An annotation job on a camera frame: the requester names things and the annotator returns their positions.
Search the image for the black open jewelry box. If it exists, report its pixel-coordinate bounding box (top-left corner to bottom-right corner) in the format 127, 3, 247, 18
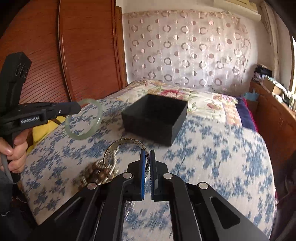
121, 94, 188, 147

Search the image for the pink floral quilt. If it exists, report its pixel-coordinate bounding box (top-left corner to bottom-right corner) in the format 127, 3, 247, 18
109, 79, 242, 126

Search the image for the engraved silver metal bangle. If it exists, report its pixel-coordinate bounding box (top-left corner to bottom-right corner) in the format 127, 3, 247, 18
103, 138, 149, 177

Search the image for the long wooden side cabinet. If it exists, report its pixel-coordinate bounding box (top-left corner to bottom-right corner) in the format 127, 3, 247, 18
248, 79, 296, 176

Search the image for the person's left hand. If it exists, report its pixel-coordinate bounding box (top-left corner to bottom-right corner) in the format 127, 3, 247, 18
1, 130, 29, 173

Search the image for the cardboard box on cabinet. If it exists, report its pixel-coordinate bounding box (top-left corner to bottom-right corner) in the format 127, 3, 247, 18
263, 77, 283, 95

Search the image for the dark blue blanket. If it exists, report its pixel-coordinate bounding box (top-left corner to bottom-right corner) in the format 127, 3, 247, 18
236, 97, 258, 132

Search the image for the blue floral bed sheet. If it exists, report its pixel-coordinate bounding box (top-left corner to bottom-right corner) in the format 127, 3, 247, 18
21, 95, 275, 240

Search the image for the pale green jade bangle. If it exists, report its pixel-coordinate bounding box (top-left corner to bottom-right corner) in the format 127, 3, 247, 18
64, 98, 103, 140

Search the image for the sheer circle-pattern curtain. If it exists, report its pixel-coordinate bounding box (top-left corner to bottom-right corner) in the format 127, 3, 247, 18
122, 10, 251, 95

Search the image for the yellow plush toy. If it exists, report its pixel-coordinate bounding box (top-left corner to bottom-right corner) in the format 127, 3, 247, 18
27, 116, 66, 154

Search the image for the red wooden wardrobe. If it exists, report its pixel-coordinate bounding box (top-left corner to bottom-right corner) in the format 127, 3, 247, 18
1, 1, 127, 103

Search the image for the dark brown bead bracelet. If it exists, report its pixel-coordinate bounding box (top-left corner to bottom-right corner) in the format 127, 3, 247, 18
78, 159, 117, 186

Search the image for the teal plastic bag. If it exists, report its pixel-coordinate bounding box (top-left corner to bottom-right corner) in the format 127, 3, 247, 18
243, 89, 260, 101

